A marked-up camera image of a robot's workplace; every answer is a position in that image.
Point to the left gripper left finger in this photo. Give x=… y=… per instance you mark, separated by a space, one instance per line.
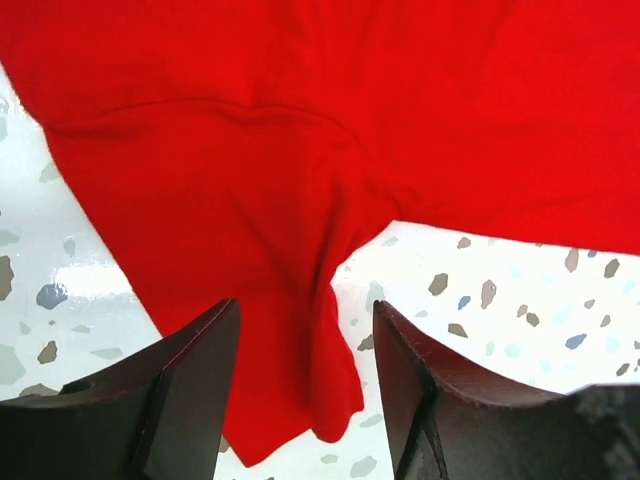
x=157 y=414

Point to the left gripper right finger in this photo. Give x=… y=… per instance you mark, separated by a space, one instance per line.
x=449 y=418

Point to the red t shirt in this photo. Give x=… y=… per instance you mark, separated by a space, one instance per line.
x=245 y=149

